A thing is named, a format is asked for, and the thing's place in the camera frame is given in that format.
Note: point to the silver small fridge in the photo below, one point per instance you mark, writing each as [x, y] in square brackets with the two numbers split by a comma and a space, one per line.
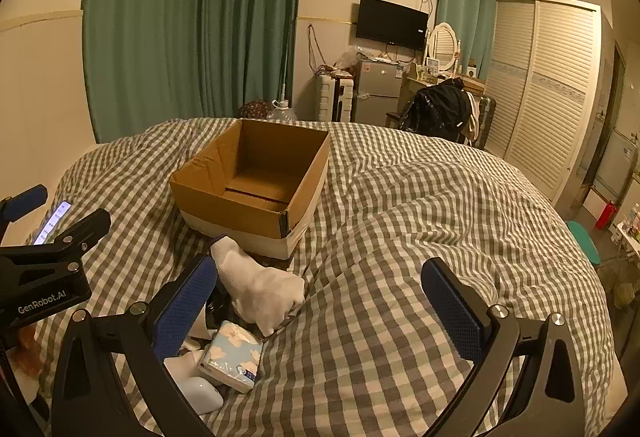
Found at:
[377, 87]

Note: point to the white louvred wardrobe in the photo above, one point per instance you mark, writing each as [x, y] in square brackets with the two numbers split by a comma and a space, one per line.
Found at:
[540, 92]

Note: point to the narrow green curtain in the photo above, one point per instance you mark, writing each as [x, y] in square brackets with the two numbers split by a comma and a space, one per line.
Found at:
[462, 7]

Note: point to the teal stool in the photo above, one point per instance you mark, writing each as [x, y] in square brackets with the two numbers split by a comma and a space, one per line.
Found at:
[585, 239]

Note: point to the grey checked blanket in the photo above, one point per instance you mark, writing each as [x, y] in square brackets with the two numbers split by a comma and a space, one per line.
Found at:
[400, 217]

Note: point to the smartphone with lit screen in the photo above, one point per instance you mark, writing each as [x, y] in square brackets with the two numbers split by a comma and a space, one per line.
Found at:
[52, 222]

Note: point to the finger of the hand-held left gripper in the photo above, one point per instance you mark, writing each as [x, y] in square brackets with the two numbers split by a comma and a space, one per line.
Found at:
[85, 229]
[27, 198]

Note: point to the brown cardboard box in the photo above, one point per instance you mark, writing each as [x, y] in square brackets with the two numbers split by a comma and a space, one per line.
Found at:
[210, 167]

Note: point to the white suitcase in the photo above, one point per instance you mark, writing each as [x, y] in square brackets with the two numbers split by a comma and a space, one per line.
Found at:
[330, 97]

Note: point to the light blue tissue pack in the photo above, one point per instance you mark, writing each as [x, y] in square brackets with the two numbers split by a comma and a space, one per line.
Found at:
[230, 354]

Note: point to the clear water jug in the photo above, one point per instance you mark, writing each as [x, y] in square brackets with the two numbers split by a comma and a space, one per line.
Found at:
[282, 112]

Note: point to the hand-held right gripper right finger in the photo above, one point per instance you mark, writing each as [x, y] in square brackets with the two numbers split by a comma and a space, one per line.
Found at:
[450, 312]

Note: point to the white oval vanity mirror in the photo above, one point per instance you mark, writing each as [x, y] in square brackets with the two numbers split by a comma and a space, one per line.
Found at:
[444, 44]

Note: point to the wide green curtain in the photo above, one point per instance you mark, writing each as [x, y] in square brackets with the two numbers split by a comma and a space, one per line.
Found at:
[175, 27]

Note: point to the black wall television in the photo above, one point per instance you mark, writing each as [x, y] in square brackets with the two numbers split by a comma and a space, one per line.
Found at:
[392, 22]

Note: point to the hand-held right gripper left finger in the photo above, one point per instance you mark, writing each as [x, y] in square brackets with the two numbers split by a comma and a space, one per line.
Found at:
[185, 312]

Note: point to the white garment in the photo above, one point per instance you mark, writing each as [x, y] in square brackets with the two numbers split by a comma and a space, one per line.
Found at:
[471, 117]

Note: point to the red fire extinguisher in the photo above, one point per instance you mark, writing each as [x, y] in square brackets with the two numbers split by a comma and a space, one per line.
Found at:
[605, 215]

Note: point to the white plastic item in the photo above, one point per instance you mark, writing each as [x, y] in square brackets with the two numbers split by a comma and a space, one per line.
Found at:
[200, 392]

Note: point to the wooden dressing table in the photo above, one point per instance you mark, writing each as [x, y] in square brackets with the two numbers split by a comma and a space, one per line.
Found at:
[475, 84]

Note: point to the white side table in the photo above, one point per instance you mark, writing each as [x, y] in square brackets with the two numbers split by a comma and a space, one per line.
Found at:
[630, 237]

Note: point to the dark suitcase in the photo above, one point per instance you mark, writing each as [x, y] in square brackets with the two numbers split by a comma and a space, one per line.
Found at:
[486, 117]

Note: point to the clear plastic bag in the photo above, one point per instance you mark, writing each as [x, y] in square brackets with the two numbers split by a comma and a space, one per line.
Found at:
[350, 57]

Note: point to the wooden chair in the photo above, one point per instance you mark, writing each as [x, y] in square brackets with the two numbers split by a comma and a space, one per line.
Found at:
[392, 118]

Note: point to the white sock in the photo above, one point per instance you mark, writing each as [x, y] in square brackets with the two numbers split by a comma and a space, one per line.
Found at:
[265, 287]

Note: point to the black jacket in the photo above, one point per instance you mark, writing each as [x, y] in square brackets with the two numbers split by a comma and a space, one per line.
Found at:
[435, 109]

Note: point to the red patterned bag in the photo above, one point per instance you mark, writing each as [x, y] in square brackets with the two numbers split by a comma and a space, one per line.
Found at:
[254, 110]

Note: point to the orange fabric item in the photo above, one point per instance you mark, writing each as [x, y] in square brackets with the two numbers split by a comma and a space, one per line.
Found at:
[27, 352]

